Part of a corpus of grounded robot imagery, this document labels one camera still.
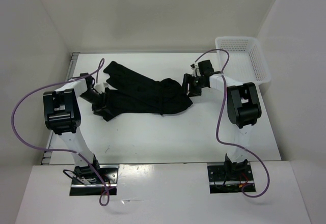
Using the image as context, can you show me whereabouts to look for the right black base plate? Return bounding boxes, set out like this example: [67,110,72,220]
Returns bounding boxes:
[207,162,256,194]

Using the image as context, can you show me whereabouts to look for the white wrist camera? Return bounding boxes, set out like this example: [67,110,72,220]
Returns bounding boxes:
[94,82,108,94]
[191,63,201,77]

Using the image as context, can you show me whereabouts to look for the purple cable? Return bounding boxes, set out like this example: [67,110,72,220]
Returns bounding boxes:
[194,49,271,198]
[12,58,116,206]

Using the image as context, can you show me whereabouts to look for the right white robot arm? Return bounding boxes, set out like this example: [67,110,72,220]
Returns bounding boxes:
[182,60,262,180]

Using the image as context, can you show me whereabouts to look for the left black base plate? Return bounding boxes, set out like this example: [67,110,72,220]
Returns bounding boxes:
[69,164,120,197]

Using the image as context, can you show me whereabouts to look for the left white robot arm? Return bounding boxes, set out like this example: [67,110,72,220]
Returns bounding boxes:
[43,73,111,183]

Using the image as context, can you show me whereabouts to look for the black shorts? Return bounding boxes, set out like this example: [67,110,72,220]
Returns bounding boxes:
[103,61,193,121]

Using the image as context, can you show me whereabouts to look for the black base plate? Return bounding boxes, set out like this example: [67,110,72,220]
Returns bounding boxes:
[207,162,256,194]
[69,164,120,197]

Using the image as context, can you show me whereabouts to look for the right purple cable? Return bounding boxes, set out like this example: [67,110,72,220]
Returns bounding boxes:
[194,49,271,198]

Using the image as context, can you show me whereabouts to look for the white plastic basket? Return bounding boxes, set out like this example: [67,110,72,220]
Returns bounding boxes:
[215,36,271,86]

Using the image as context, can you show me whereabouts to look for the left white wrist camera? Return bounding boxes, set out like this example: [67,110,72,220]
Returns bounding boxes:
[94,82,108,94]

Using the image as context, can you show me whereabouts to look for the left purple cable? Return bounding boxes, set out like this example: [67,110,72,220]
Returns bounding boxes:
[12,58,116,206]

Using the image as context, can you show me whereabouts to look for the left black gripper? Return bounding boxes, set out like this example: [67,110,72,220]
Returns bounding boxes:
[79,90,114,118]

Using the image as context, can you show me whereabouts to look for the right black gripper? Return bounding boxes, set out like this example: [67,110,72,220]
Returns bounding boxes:
[178,73,206,97]

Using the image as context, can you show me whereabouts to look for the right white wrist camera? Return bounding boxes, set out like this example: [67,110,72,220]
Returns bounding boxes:
[191,63,201,77]

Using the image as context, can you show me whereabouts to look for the aluminium table edge rail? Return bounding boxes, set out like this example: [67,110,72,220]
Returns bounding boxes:
[40,52,80,165]

